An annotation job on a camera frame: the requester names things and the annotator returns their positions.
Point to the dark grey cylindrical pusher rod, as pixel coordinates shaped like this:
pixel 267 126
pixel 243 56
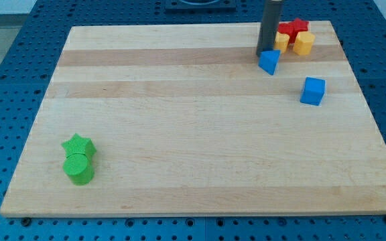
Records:
pixel 269 24

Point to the blue triangle block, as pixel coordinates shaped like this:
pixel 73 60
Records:
pixel 268 61

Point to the blue cube block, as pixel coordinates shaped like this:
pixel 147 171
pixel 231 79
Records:
pixel 313 91

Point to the red star block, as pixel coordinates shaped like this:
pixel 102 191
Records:
pixel 298 25

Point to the yellow block left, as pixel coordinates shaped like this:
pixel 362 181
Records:
pixel 281 42

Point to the yellow hexagon block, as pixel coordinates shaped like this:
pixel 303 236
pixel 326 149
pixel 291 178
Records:
pixel 303 43

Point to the wooden board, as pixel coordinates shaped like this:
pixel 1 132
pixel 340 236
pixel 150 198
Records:
pixel 185 123

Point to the green star block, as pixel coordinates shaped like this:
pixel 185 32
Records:
pixel 78 145

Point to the green cylinder block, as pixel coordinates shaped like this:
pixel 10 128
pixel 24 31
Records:
pixel 79 169

